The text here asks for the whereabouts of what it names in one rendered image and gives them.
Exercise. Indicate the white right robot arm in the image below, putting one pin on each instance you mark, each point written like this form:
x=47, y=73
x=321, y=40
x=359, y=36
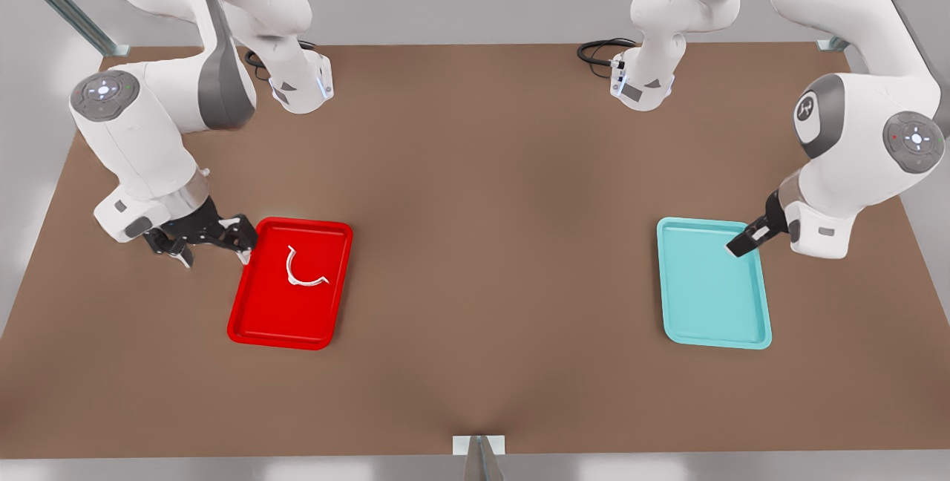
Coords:
x=141, y=139

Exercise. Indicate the red rectangular tray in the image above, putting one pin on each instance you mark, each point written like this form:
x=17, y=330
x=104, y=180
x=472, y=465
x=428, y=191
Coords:
x=291, y=303

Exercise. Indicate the teal rectangular tray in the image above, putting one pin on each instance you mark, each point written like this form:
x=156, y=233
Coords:
x=711, y=295

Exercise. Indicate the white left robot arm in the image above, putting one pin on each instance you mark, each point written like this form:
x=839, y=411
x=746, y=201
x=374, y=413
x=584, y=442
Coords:
x=853, y=139

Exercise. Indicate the white drainage pipe clamp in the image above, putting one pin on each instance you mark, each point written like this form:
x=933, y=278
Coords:
x=291, y=276

